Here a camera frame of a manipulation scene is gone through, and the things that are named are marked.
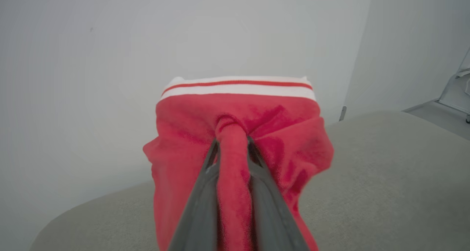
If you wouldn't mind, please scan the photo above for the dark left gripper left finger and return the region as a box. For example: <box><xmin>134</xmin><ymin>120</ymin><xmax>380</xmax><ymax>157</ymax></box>
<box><xmin>168</xmin><ymin>140</ymin><xmax>221</xmax><ymax>251</ymax></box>

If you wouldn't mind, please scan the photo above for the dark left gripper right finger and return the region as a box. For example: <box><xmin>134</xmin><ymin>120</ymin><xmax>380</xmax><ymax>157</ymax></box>
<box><xmin>247</xmin><ymin>136</ymin><xmax>310</xmax><ymax>251</ymax></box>

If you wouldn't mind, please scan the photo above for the red and white jersey shirt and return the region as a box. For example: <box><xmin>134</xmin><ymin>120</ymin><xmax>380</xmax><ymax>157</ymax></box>
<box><xmin>142</xmin><ymin>76</ymin><xmax>335</xmax><ymax>251</ymax></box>

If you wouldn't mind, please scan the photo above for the white metal rolling rack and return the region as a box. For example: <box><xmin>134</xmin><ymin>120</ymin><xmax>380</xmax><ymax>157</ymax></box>
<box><xmin>436</xmin><ymin>47</ymin><xmax>470</xmax><ymax>125</ymax></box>

